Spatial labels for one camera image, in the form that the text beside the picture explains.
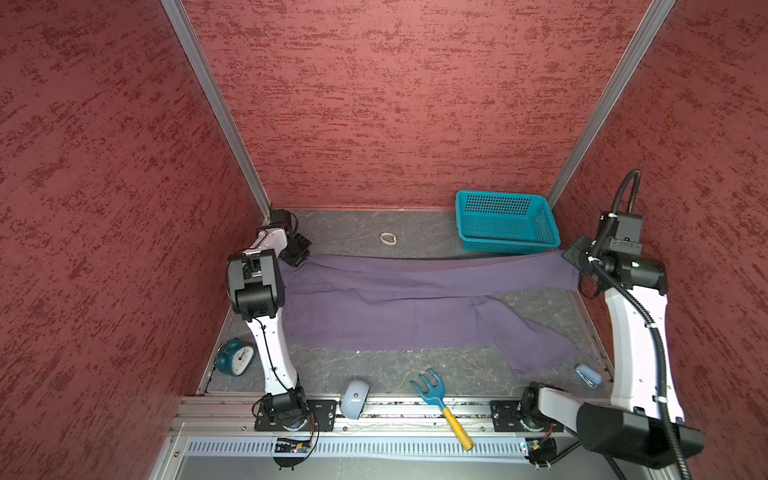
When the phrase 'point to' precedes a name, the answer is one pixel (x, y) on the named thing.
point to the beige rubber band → (388, 238)
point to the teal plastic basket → (505, 223)
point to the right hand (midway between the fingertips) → (574, 257)
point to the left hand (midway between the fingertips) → (310, 255)
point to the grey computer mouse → (353, 398)
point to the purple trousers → (403, 302)
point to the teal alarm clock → (235, 359)
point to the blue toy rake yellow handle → (437, 394)
